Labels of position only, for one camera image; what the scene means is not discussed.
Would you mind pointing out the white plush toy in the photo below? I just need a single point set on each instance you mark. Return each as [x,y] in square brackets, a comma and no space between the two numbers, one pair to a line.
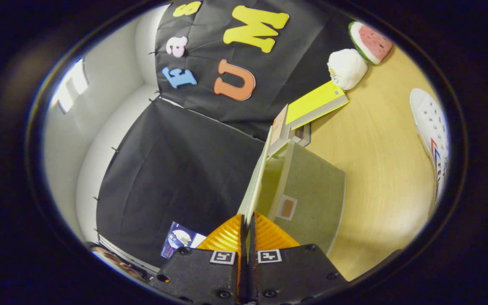
[347,70]

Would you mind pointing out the black backdrop cloth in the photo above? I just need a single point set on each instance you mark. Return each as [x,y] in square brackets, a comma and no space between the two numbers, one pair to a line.
[176,169]

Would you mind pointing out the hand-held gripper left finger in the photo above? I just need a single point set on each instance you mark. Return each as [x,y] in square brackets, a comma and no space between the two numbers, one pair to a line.
[201,275]

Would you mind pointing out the pale paperback book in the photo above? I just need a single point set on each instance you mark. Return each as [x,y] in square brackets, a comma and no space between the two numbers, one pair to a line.
[304,136]
[284,137]

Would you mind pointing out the yellow book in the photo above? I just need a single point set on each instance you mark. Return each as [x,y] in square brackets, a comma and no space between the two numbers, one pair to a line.
[316,101]

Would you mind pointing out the white canvas shoe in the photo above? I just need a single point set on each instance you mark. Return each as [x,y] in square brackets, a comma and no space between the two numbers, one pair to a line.
[432,127]

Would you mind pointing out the watermelon plush toy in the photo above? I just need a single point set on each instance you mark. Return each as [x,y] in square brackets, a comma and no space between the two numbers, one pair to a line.
[373,42]

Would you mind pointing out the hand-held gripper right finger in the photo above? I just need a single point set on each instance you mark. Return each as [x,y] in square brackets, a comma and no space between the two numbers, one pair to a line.
[295,271]

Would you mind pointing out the green fabric storage box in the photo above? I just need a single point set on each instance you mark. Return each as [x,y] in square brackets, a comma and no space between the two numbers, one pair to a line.
[311,190]

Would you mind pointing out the ceiling light panel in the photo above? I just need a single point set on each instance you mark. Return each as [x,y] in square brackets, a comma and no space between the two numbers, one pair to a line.
[72,84]

